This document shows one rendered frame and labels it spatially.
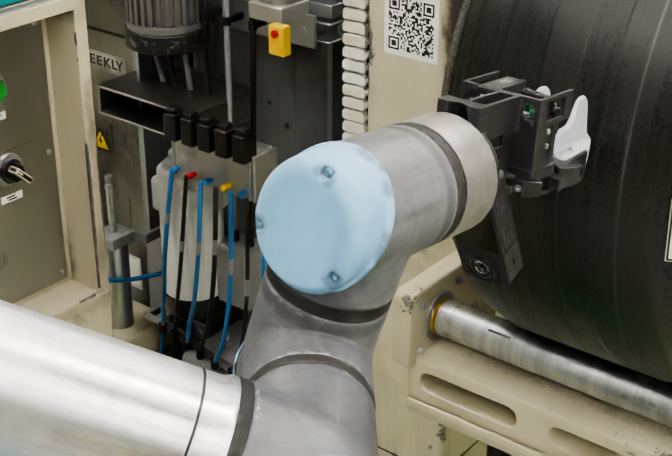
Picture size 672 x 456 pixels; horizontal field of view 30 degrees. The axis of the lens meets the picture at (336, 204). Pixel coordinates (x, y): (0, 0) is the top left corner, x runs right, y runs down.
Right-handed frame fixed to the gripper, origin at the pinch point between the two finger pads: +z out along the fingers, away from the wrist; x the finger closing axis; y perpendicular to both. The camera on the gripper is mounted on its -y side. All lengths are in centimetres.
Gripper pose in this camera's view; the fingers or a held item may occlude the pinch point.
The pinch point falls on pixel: (573, 145)
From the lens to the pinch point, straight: 110.0
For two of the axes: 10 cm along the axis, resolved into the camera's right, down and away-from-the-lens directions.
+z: 6.1, -2.3, 7.6
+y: 0.8, -9.4, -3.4
